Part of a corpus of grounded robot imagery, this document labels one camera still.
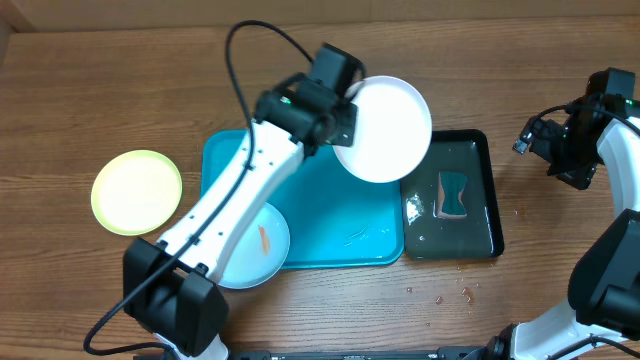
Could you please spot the teal plastic tray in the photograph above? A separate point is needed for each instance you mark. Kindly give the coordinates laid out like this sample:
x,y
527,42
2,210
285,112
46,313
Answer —
x,y
336,219

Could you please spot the white plate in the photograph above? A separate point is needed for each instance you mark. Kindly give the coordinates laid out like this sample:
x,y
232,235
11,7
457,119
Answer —
x,y
393,130

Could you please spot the yellow-green plate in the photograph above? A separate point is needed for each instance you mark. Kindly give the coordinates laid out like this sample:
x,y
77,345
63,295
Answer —
x,y
136,192

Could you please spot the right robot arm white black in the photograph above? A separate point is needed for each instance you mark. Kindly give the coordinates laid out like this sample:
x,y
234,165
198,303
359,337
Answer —
x,y
602,307

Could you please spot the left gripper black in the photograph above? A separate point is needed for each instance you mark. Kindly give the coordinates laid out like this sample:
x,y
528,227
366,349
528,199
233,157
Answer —
x,y
348,114

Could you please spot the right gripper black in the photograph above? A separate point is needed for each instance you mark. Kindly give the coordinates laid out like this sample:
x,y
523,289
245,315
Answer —
x,y
579,177

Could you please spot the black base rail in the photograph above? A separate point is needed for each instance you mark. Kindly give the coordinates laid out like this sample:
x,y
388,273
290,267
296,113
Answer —
x,y
443,353

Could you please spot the black plastic tray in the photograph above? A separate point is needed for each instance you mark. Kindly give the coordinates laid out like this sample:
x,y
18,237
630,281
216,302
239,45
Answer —
x,y
479,234

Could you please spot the sponge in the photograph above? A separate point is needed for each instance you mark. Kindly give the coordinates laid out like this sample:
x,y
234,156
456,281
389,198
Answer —
x,y
451,186

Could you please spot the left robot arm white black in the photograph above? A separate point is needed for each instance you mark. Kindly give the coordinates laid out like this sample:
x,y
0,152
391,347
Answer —
x,y
170,287

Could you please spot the light blue plate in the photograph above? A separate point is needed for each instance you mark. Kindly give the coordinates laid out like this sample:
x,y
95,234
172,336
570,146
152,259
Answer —
x,y
260,253

